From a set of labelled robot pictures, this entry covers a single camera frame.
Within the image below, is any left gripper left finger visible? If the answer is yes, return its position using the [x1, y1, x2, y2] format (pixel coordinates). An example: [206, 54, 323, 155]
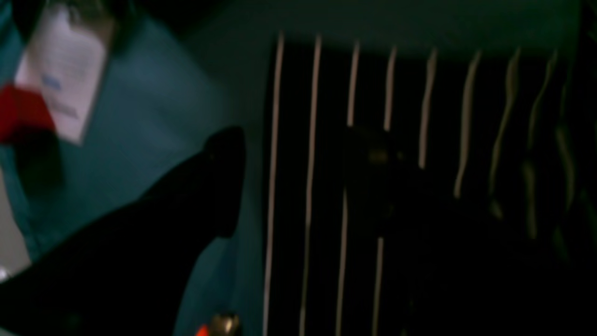
[0, 127, 247, 336]

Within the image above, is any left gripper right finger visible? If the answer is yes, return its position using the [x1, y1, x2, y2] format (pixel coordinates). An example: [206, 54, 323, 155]
[345, 127, 596, 336]

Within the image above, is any navy white striped t-shirt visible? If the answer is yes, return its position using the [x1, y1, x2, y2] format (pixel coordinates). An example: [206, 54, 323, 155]
[263, 35, 596, 336]

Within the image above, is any small red cube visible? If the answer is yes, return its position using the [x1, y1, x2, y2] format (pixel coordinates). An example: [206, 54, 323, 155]
[0, 84, 56, 145]

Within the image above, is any teal table cloth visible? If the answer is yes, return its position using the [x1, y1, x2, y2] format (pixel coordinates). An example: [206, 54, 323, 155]
[1, 0, 579, 336]

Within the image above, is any white card with blue print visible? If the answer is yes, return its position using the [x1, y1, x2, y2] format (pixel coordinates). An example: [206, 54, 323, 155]
[15, 0, 117, 145]

